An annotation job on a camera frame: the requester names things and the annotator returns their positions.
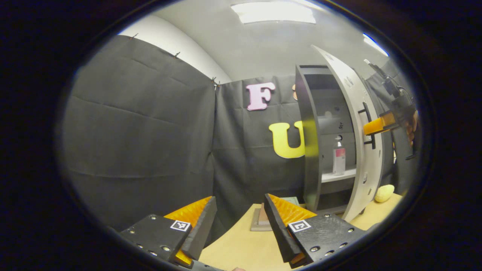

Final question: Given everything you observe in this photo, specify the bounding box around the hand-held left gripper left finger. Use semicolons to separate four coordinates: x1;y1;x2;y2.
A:
120;196;218;268

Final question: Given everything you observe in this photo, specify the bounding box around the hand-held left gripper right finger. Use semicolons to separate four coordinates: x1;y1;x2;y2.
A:
264;193;368;268

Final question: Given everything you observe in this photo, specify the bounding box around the black cabinet door handle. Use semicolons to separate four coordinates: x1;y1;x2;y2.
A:
357;102;377;150

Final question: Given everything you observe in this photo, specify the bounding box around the brown square coaster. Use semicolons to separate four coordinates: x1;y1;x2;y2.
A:
257;203;270;225

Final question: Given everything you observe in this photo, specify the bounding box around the grey cabinet door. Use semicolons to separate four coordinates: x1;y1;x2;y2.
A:
312;45;385;223

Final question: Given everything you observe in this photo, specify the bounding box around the pink label pump bottle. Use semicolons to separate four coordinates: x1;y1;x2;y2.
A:
333;135;346;176

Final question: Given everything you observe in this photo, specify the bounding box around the dark grey cabinet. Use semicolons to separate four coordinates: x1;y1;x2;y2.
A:
295;65;358;215

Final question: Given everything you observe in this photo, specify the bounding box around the narrow ceiling light strip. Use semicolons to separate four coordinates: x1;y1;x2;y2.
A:
363;33;389;57

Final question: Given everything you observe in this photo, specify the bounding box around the yellow round sponge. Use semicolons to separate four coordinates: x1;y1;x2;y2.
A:
375;184;395;203

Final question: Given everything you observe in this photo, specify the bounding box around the black backdrop cloth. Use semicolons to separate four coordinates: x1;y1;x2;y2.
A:
60;35;418;241

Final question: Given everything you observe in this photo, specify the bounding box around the large ceiling light panel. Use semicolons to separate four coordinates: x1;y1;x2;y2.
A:
230;2;316;24

